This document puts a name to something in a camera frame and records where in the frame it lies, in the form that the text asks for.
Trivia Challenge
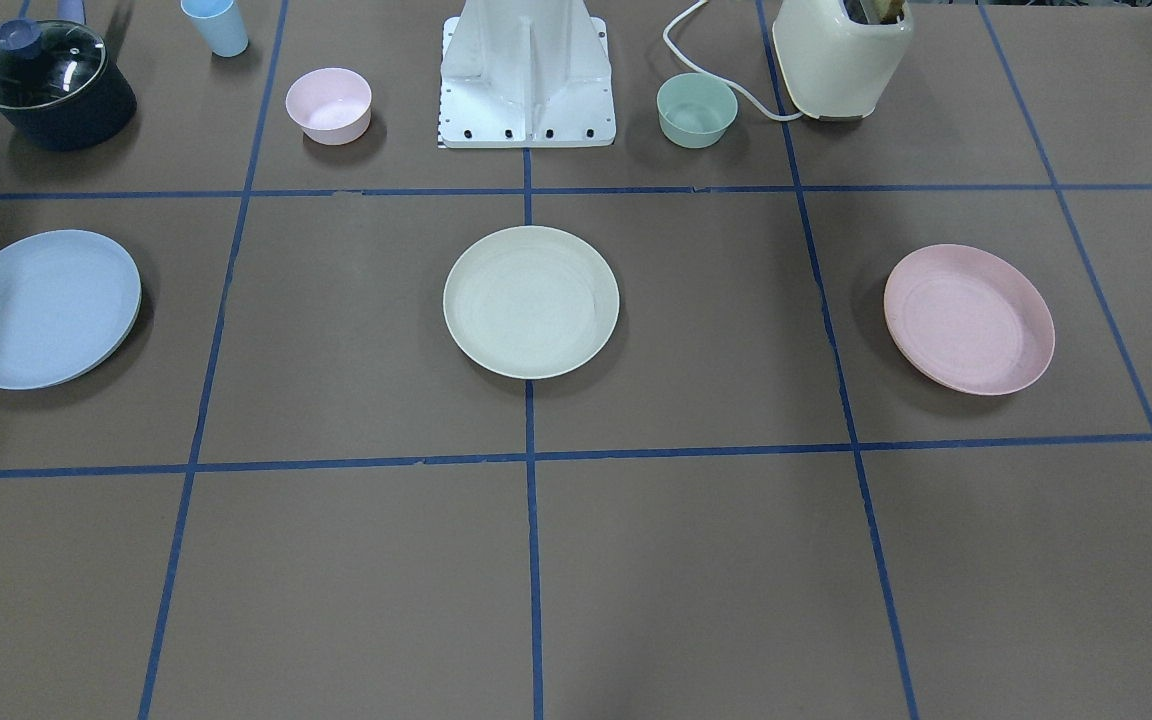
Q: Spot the pink plate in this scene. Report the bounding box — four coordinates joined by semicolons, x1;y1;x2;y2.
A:
882;243;1056;396

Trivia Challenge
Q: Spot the cream plate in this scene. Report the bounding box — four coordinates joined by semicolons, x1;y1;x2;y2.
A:
442;225;621;381

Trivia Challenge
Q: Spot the green bowl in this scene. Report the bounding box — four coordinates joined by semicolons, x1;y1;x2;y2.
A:
655;73;738;149

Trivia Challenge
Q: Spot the pink bowl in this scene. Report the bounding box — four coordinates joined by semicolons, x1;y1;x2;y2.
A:
285;67;372;146

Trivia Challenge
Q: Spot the cream toaster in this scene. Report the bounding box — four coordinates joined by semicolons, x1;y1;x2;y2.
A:
771;1;916;122

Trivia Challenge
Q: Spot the light blue cup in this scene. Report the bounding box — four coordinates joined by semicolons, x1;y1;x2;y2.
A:
180;0;250;58

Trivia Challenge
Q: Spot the blue plate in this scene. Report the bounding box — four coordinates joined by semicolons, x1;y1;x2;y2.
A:
0;229;142;391

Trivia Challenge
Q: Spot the dark blue saucepan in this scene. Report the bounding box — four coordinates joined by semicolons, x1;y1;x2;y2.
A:
0;1;138;152

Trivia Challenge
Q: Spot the glass pot lid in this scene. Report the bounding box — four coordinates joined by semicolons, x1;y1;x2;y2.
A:
0;18;109;109

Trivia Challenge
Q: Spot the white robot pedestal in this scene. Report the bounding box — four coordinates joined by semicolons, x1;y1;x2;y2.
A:
435;1;617;149

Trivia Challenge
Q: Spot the white toaster cable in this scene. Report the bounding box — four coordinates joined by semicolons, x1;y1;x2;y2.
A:
662;0;803;123

